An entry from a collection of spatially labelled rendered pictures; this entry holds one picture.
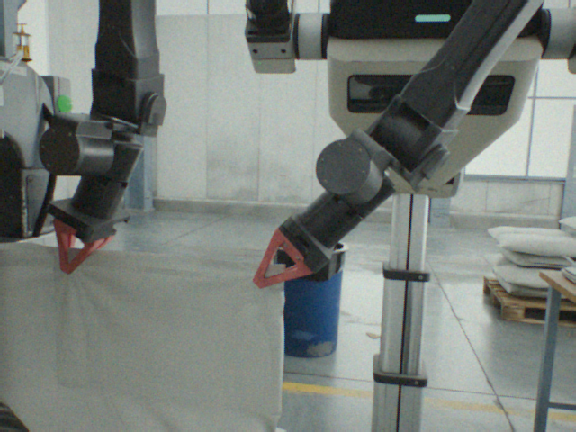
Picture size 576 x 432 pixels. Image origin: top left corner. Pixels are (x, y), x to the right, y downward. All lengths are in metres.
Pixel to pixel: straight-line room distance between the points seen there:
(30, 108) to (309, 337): 2.30
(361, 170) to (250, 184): 8.41
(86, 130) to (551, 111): 8.69
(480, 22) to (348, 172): 0.19
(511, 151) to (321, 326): 6.48
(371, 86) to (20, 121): 0.60
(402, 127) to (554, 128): 8.53
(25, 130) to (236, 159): 8.15
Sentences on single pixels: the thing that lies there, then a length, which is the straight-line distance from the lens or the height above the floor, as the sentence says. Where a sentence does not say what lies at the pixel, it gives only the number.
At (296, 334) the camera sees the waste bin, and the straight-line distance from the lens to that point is 2.90.
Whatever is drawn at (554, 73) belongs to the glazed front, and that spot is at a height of 2.59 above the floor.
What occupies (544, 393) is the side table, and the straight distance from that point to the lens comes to 2.41.
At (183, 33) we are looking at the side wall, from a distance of 9.49.
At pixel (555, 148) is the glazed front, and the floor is 1.40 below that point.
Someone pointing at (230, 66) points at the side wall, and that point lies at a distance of 9.08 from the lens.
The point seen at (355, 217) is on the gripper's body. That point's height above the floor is 1.14.
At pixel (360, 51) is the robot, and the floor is 1.40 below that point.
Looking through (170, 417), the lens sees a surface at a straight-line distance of 0.70.
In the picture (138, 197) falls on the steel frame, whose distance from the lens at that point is 9.43.
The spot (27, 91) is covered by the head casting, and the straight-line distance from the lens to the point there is 0.86.
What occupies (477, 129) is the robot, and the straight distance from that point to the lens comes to 1.01.
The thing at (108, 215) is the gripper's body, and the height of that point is 1.13.
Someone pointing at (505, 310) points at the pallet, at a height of 0.08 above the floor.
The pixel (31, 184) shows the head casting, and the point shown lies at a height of 1.15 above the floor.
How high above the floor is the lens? 1.22
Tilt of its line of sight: 8 degrees down
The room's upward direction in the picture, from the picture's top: 2 degrees clockwise
